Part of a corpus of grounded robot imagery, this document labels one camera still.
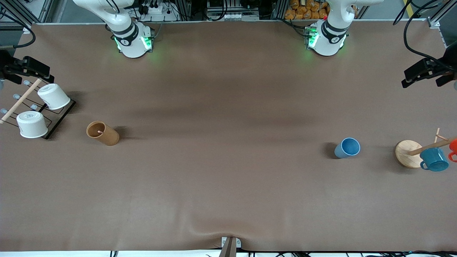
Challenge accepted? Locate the brown cylindrical chopstick holder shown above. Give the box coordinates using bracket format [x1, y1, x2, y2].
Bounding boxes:
[86, 121, 120, 146]

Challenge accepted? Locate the light blue plastic cup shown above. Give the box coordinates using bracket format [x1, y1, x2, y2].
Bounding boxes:
[334, 137, 361, 159]

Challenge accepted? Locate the white paper cup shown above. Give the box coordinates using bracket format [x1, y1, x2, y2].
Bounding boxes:
[16, 111, 49, 139]
[37, 84, 71, 110]

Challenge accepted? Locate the teal enamel mug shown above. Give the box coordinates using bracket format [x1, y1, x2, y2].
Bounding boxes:
[420, 147, 450, 172]

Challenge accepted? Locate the wooden mug tree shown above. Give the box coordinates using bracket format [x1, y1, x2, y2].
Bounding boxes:
[395, 128, 457, 168]

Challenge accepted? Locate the bag of orange bread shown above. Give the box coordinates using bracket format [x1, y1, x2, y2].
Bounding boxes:
[284, 0, 330, 20]

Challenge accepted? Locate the white power strip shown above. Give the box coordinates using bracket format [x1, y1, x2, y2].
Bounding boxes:
[137, 0, 181, 22]

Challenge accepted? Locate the brown table cover cloth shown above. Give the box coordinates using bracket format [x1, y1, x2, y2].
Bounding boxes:
[0, 20, 457, 252]

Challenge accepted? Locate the black wire cup rack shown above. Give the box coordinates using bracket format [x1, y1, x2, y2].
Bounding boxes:
[0, 79, 76, 140]

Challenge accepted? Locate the black cable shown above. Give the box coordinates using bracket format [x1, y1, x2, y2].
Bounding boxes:
[0, 9, 36, 49]
[393, 0, 457, 68]

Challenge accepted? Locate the aluminium frame profile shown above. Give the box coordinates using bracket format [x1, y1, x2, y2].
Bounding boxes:
[427, 0, 457, 28]

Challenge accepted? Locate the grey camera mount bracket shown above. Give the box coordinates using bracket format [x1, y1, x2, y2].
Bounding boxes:
[219, 237, 242, 257]

